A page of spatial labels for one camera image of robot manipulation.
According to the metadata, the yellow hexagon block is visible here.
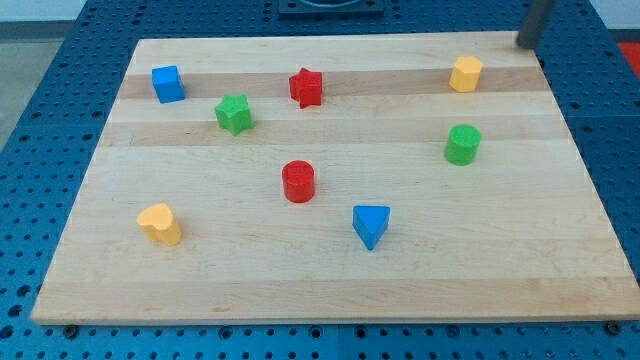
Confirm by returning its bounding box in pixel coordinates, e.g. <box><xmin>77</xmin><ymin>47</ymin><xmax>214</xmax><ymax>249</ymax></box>
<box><xmin>449</xmin><ymin>56</ymin><xmax>484</xmax><ymax>93</ymax></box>

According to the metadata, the red cylinder block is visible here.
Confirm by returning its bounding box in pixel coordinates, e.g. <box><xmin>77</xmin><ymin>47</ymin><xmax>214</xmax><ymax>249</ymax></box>
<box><xmin>281</xmin><ymin>160</ymin><xmax>315</xmax><ymax>203</ymax></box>

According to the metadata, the blue triangle block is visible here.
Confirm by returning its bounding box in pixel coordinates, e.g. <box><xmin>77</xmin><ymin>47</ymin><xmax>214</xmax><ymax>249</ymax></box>
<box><xmin>352</xmin><ymin>205</ymin><xmax>391</xmax><ymax>251</ymax></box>

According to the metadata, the wooden board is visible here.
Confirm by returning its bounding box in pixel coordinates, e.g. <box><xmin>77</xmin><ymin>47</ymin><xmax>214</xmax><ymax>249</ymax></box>
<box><xmin>31</xmin><ymin>31</ymin><xmax>639</xmax><ymax>326</ymax></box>

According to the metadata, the red star block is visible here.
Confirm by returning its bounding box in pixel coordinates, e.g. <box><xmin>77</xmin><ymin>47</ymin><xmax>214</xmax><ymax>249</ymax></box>
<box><xmin>289</xmin><ymin>68</ymin><xmax>323</xmax><ymax>109</ymax></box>

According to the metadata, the green star block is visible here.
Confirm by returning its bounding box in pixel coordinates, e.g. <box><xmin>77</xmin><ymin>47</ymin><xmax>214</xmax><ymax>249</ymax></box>
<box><xmin>215</xmin><ymin>94</ymin><xmax>254</xmax><ymax>136</ymax></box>

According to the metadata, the green cylinder block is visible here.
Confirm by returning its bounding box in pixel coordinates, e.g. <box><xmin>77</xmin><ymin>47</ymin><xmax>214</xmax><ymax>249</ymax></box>
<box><xmin>444</xmin><ymin>124</ymin><xmax>482</xmax><ymax>166</ymax></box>

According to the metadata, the yellow heart block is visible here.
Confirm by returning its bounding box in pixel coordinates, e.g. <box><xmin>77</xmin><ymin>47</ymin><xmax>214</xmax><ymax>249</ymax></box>
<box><xmin>136</xmin><ymin>203</ymin><xmax>182</xmax><ymax>246</ymax></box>

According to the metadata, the blue cube block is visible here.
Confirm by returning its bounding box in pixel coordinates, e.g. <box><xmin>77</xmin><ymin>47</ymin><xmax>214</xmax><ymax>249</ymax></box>
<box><xmin>151</xmin><ymin>65</ymin><xmax>185</xmax><ymax>103</ymax></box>

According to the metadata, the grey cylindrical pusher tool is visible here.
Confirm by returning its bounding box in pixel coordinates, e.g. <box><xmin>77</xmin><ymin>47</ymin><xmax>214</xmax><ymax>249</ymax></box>
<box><xmin>516</xmin><ymin>0</ymin><xmax>557</xmax><ymax>50</ymax></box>

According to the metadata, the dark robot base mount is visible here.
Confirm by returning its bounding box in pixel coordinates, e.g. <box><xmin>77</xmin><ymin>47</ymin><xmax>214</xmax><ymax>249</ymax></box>
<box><xmin>276</xmin><ymin>0</ymin><xmax>385</xmax><ymax>17</ymax></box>

